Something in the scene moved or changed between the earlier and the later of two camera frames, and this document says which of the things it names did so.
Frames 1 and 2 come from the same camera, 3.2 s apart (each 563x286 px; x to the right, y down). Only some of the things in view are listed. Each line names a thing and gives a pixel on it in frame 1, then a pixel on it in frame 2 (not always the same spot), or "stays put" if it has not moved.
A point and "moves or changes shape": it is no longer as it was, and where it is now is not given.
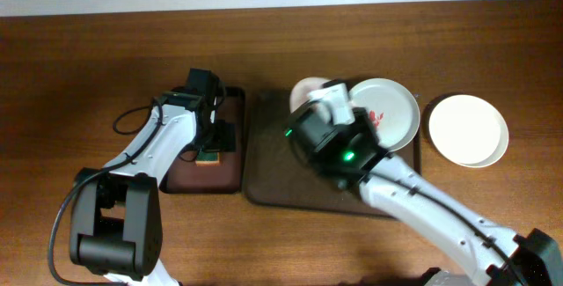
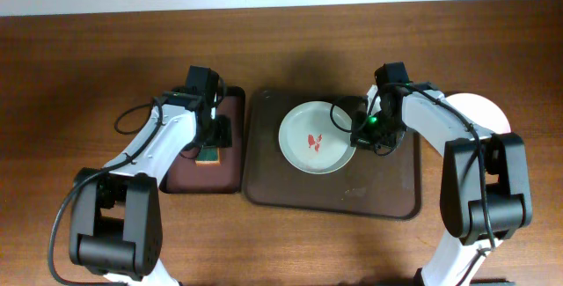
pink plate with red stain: [302, 88] → [480, 111]
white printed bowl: [393, 110] moves or changes shape
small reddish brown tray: [227, 178] stays put
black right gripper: [354, 129] → [360, 136]
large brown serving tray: [274, 174] stays put
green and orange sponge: [206, 158] stays put
